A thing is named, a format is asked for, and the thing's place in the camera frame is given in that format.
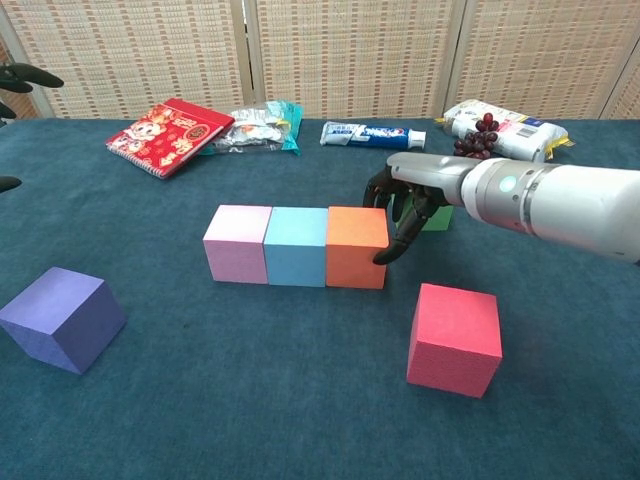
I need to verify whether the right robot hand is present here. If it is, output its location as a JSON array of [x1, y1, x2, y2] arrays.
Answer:
[[363, 152, 496, 266]]

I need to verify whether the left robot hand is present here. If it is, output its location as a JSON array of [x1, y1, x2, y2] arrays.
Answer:
[[0, 62, 65, 194]]

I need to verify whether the green foam cube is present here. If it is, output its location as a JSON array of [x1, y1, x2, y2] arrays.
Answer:
[[389, 194, 455, 233]]

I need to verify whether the orange foam cube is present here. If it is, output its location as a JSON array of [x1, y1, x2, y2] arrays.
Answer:
[[325, 205, 390, 290]]

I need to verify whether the red foam cube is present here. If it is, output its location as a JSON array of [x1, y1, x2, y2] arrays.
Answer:
[[405, 282, 504, 400]]

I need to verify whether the pink foam cube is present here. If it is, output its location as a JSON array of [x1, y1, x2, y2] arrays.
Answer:
[[202, 203, 274, 285]]

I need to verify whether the purple foam cube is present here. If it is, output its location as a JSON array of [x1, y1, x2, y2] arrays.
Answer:
[[0, 266, 128, 375]]

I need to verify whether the dark red grape bunch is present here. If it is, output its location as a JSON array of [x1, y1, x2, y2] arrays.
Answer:
[[452, 112, 501, 161]]

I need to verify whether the white blue toothpaste tube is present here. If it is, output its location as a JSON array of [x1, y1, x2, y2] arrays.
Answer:
[[319, 120, 428, 151]]

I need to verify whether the white yellow snack bag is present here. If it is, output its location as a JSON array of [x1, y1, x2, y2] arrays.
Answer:
[[434, 98, 576, 164]]

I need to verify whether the light blue foam cube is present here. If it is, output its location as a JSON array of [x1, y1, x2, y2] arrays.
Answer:
[[263, 205, 330, 289]]

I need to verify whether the red snack packet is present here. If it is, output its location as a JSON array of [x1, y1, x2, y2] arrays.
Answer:
[[104, 97, 236, 179]]

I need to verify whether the clear teal snack bag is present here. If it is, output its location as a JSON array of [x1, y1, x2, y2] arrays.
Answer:
[[202, 100, 305, 157]]

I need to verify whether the dark teal table mat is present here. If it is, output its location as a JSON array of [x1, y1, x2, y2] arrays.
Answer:
[[0, 117, 640, 480]]

